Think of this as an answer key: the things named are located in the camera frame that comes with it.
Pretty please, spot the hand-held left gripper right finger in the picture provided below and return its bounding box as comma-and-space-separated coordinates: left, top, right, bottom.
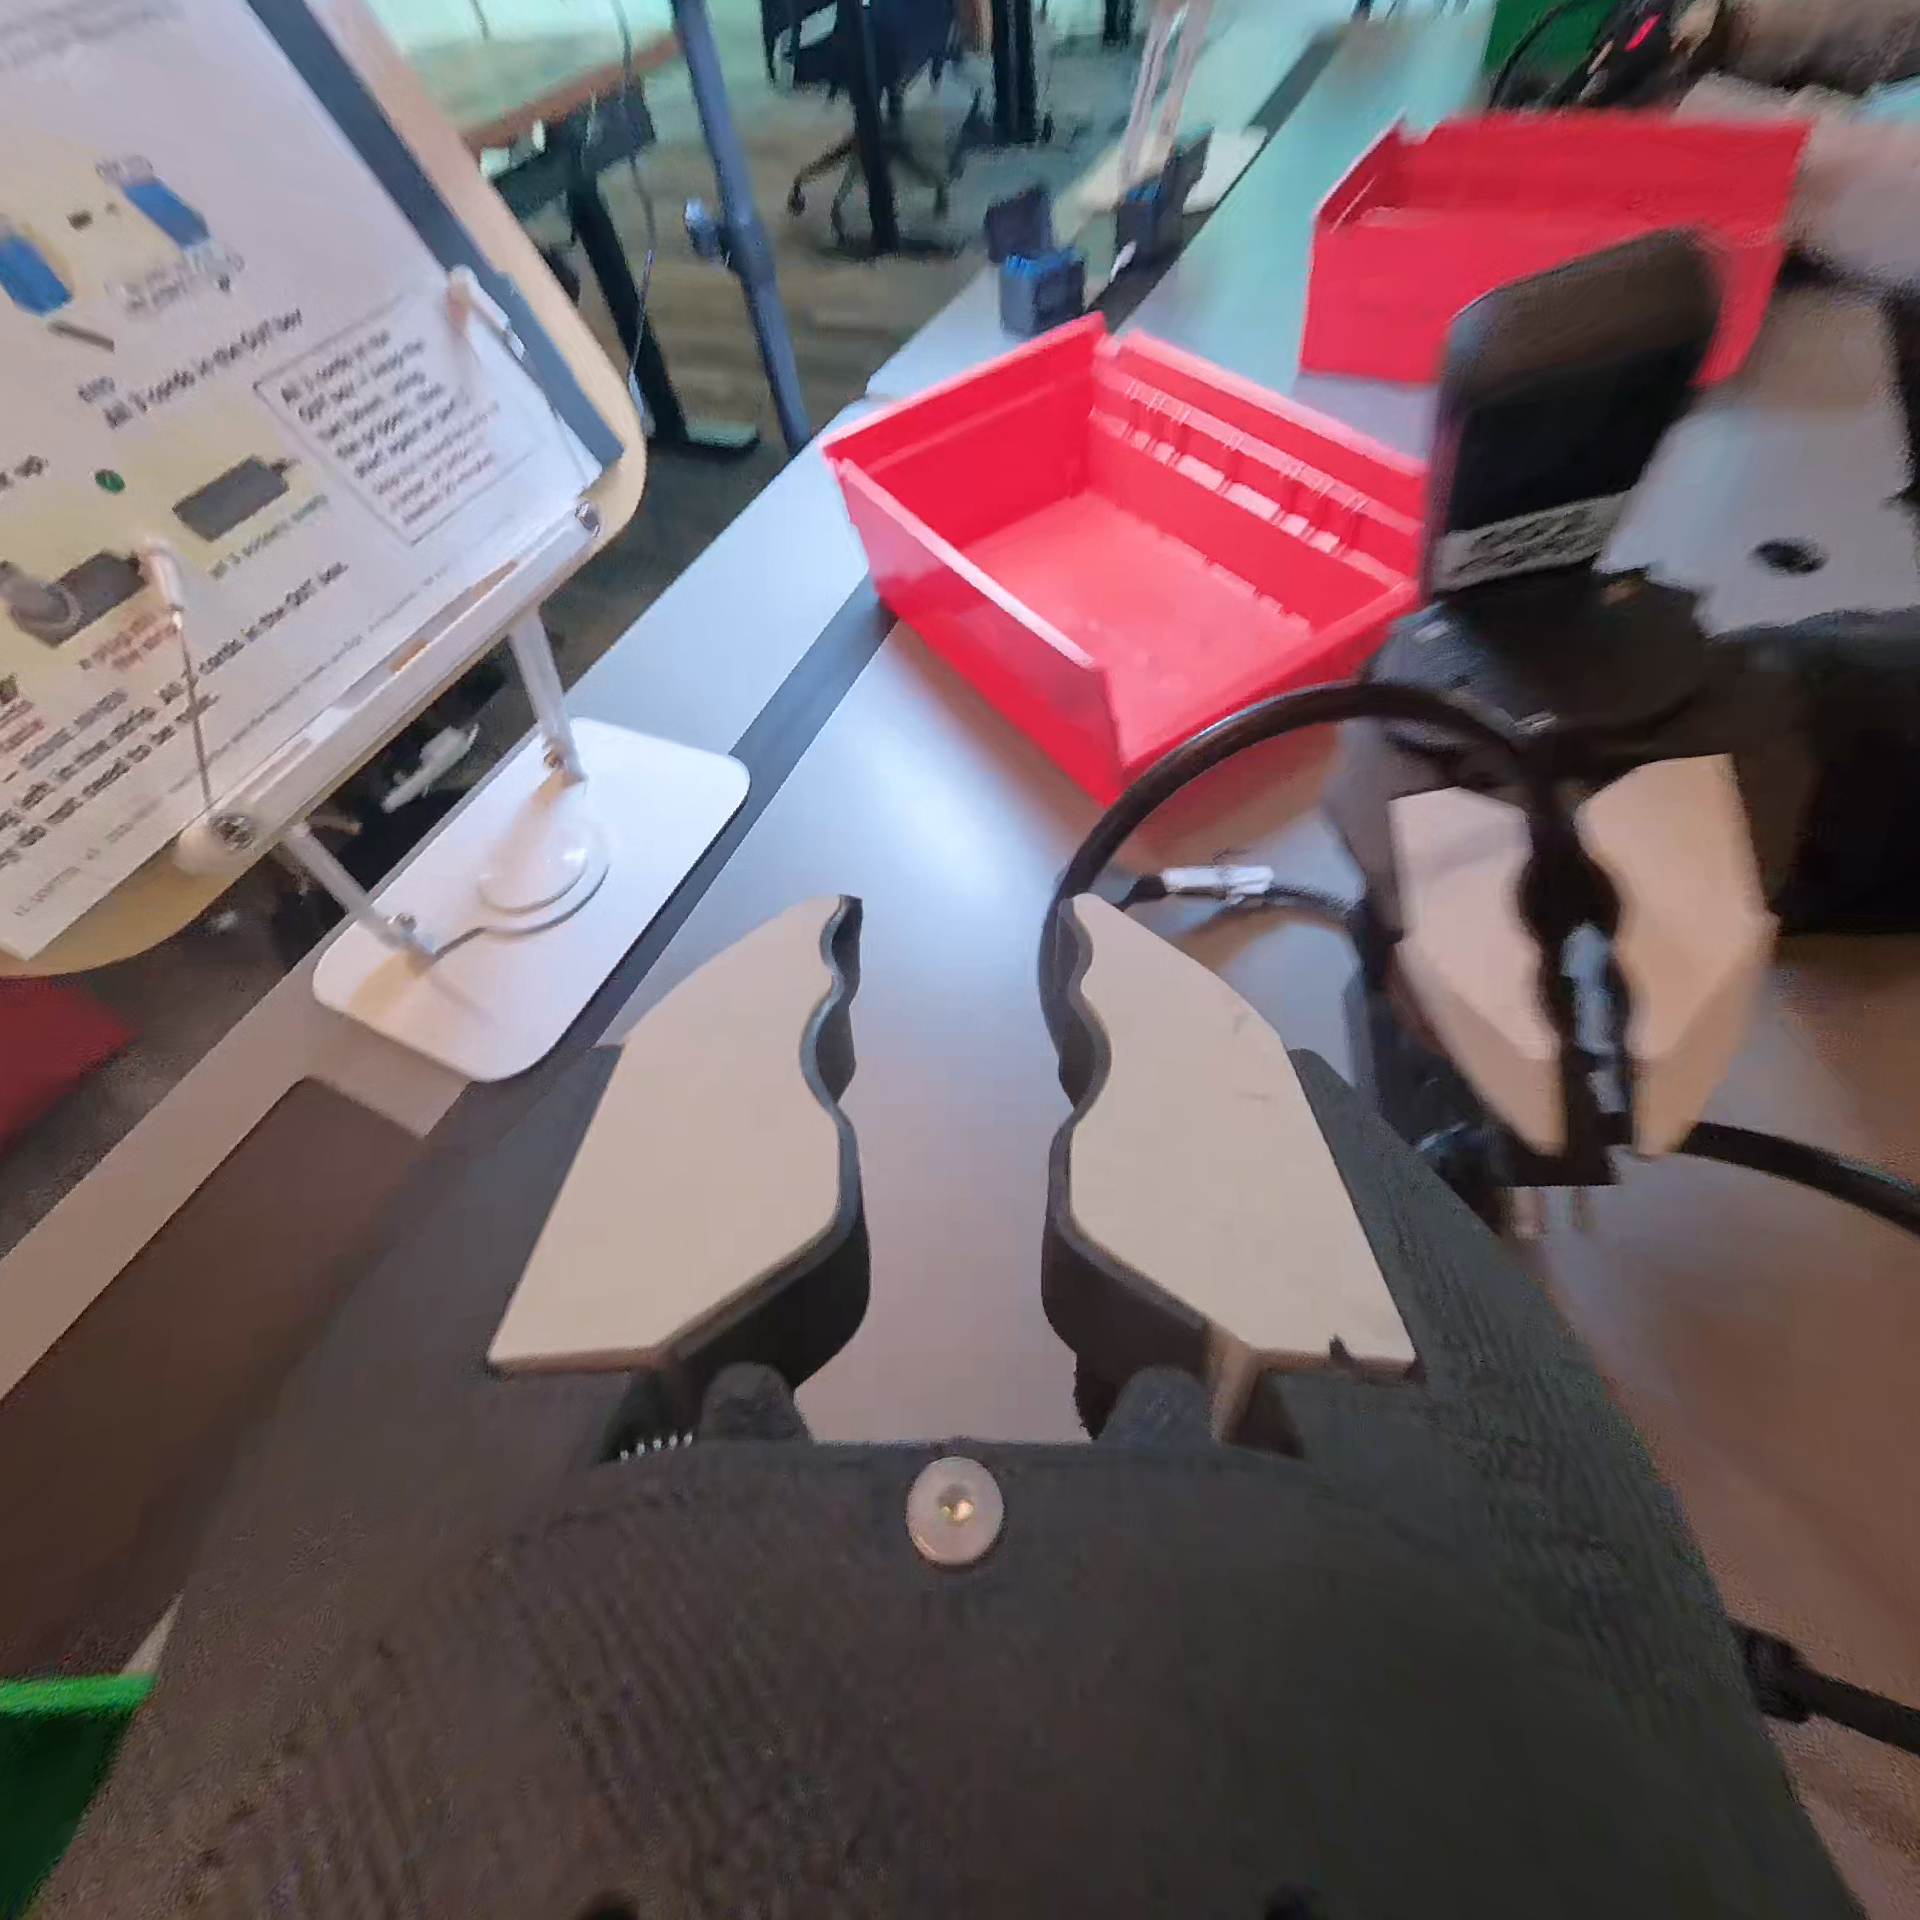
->
1041, 895, 1422, 1378

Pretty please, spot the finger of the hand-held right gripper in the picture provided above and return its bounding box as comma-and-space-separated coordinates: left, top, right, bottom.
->
1383, 783, 1578, 1161
1573, 756, 1782, 1161

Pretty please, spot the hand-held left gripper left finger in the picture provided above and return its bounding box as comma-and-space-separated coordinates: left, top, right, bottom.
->
484, 895, 874, 1378

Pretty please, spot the thin black power cable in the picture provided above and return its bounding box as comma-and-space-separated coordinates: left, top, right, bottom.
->
1037, 679, 1636, 1197

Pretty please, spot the green plastic bin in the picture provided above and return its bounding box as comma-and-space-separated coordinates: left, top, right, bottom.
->
0, 1670, 157, 1920

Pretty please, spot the red plastic bin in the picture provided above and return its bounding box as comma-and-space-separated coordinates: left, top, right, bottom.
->
823, 310, 1430, 808
1297, 109, 1812, 388

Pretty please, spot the black and blue box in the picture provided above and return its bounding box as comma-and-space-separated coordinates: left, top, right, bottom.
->
983, 182, 1091, 341
1115, 130, 1218, 275

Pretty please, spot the red bag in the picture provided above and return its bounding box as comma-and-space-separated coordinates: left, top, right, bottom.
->
0, 976, 139, 1151

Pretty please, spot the black office chair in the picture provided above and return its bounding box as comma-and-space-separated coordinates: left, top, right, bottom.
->
783, 0, 970, 261

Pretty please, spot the dark metal pole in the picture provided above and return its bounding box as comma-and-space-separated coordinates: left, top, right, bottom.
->
673, 0, 815, 455

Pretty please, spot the instruction sheet board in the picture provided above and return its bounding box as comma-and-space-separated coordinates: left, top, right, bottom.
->
0, 0, 649, 981

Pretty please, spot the braided cord with flat plug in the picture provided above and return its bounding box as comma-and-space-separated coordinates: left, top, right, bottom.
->
1116, 859, 1374, 942

